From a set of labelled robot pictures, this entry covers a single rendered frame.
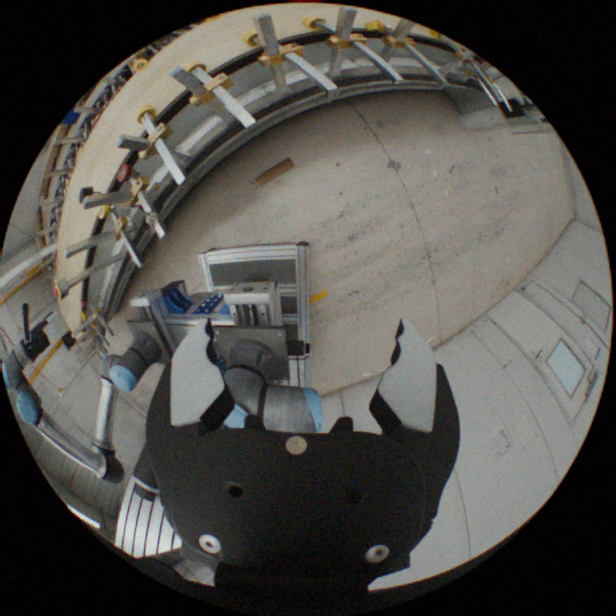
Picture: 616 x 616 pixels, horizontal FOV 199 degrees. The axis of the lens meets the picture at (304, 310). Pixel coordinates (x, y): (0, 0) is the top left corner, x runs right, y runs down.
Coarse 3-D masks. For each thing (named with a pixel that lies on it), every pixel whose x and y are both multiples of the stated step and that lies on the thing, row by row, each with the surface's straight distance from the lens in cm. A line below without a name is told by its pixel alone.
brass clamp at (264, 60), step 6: (282, 48) 79; (288, 48) 79; (294, 48) 78; (300, 48) 79; (264, 54) 78; (276, 54) 76; (282, 54) 77; (300, 54) 80; (258, 60) 79; (264, 60) 76; (270, 60) 76; (276, 60) 77; (282, 60) 78; (264, 66) 77
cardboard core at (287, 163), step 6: (282, 162) 143; (288, 162) 142; (270, 168) 144; (276, 168) 141; (282, 168) 141; (288, 168) 144; (264, 174) 142; (270, 174) 141; (276, 174) 142; (258, 180) 142; (264, 180) 142
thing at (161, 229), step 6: (132, 168) 103; (132, 174) 100; (132, 180) 99; (138, 192) 93; (144, 192) 92; (144, 198) 89; (144, 204) 88; (150, 204) 87; (150, 210) 85; (162, 222) 83; (156, 228) 82; (162, 228) 80; (162, 234) 80
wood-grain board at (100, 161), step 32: (192, 32) 152; (224, 32) 125; (288, 32) 105; (320, 32) 108; (416, 32) 145; (160, 64) 135; (224, 64) 95; (128, 96) 138; (160, 96) 104; (96, 128) 162; (128, 128) 112; (96, 160) 137; (64, 224) 199; (96, 224) 129; (64, 256) 211
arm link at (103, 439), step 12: (108, 360) 89; (108, 372) 88; (108, 384) 88; (108, 396) 89; (108, 408) 89; (96, 420) 93; (108, 420) 90; (96, 432) 93; (108, 432) 91; (96, 444) 92; (108, 444) 92
